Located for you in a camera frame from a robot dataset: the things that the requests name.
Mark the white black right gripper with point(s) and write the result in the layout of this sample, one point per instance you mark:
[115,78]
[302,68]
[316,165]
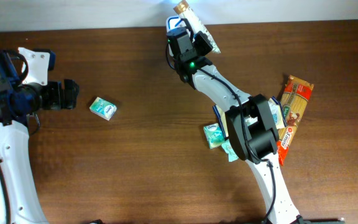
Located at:
[201,43]

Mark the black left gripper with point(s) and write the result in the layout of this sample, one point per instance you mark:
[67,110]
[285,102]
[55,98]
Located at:
[59,101]

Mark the white tube with gold cap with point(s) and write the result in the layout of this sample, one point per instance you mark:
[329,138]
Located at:
[184,11]

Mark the green tissue pack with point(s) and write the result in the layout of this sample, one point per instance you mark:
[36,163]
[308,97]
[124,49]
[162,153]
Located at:
[103,108]
[214,135]

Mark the mint green wipes pack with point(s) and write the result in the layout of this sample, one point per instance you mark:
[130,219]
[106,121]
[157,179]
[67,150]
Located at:
[231,155]

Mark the cream snack bag blue label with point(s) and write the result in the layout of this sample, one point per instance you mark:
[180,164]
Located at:
[275,109]

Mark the orange red snack bag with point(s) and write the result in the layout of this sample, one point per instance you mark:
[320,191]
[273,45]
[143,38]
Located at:
[294,100]

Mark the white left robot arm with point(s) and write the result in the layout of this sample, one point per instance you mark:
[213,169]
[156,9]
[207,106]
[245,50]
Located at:
[19,202]

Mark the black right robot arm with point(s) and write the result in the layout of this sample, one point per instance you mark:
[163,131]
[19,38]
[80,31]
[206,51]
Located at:
[252,132]

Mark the white barcode scanner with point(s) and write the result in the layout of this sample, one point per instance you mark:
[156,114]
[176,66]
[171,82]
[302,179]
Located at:
[173,22]

